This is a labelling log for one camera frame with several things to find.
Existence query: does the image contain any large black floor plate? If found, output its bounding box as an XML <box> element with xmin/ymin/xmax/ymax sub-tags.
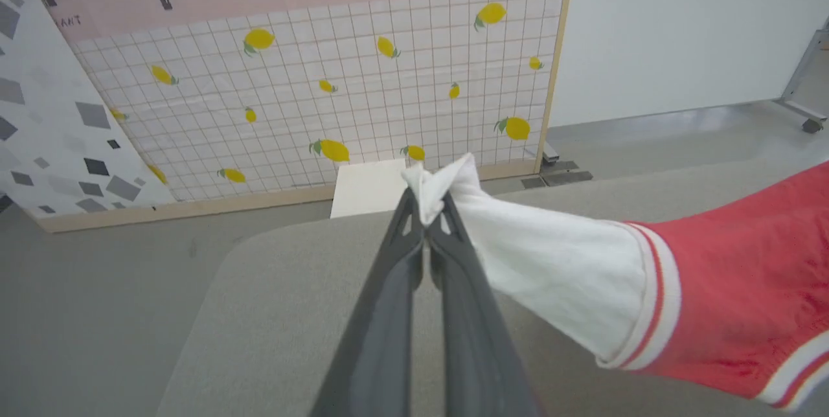
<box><xmin>541</xmin><ymin>161</ymin><xmax>594</xmax><ymax>187</ymax></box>

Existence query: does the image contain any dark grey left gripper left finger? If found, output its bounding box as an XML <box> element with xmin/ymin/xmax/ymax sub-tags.
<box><xmin>311</xmin><ymin>187</ymin><xmax>426</xmax><ymax>417</ymax></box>

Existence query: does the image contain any red white basketball jersey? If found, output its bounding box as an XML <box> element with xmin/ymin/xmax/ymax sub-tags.
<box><xmin>402</xmin><ymin>153</ymin><xmax>829</xmax><ymax>412</ymax></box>

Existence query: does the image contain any lemon print partition panel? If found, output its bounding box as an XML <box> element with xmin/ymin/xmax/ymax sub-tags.
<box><xmin>13</xmin><ymin>0</ymin><xmax>578</xmax><ymax>234</ymax></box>

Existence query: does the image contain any grey wheeled metal stand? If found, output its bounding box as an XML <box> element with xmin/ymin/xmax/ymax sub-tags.
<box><xmin>773</xmin><ymin>16</ymin><xmax>829</xmax><ymax>135</ymax></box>

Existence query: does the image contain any grey padded work surface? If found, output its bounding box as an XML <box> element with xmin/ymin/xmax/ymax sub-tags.
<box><xmin>155</xmin><ymin>157</ymin><xmax>829</xmax><ymax>417</ymax></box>

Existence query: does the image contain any white box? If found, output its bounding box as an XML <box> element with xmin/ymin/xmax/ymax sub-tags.
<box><xmin>330</xmin><ymin>159</ymin><xmax>426</xmax><ymax>220</ymax></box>

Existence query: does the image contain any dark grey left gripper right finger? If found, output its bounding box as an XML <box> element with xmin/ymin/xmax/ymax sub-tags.
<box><xmin>427</xmin><ymin>194</ymin><xmax>539</xmax><ymax>417</ymax></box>

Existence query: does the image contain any grey speckled partition panel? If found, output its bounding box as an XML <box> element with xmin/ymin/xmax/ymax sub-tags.
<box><xmin>0</xmin><ymin>0</ymin><xmax>177</xmax><ymax>218</ymax></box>

